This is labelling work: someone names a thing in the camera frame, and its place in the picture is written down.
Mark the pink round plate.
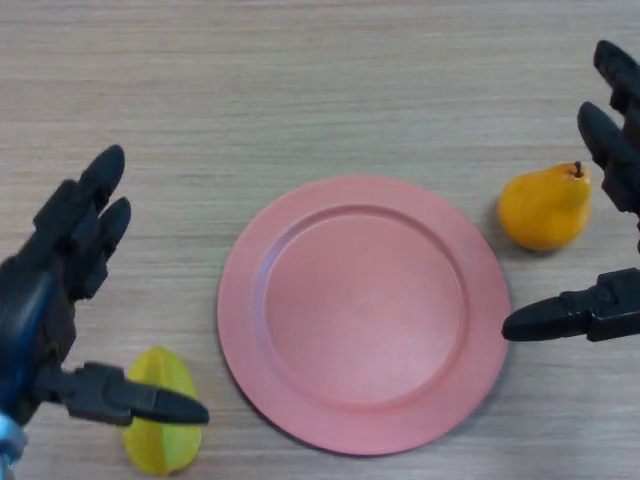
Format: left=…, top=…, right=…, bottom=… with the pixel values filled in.
left=216, top=174, right=511, bottom=456

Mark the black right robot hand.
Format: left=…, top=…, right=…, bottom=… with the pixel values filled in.
left=501, top=39, right=640, bottom=344

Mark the orange yellow pear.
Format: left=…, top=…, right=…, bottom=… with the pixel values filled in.
left=497, top=160, right=593, bottom=251

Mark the yellow starfruit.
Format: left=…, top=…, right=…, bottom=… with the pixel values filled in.
left=122, top=344, right=204, bottom=476

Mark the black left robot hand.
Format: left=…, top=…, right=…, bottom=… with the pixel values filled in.
left=0, top=144, right=210, bottom=441

